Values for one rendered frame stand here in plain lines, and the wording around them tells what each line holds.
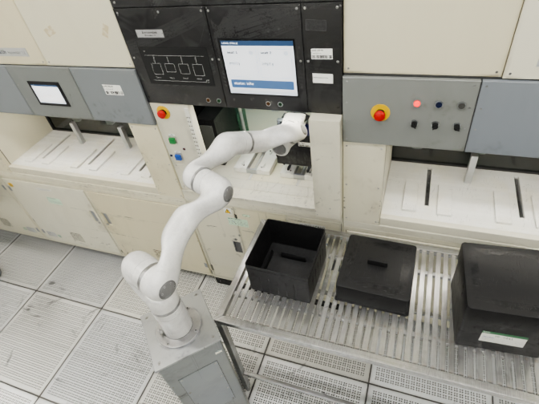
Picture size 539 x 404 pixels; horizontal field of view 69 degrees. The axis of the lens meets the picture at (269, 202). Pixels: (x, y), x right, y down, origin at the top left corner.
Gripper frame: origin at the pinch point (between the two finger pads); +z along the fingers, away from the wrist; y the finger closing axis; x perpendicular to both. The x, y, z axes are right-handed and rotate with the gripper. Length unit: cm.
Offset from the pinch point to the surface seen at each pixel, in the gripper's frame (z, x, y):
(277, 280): -74, -35, 9
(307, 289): -74, -37, 22
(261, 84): -30.1, 28.9, -4.3
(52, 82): -31, 26, -112
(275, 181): -13.6, -35.5, -12.0
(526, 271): -58, -21, 96
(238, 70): -30.2, 34.4, -13.0
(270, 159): 0.6, -32.2, -19.3
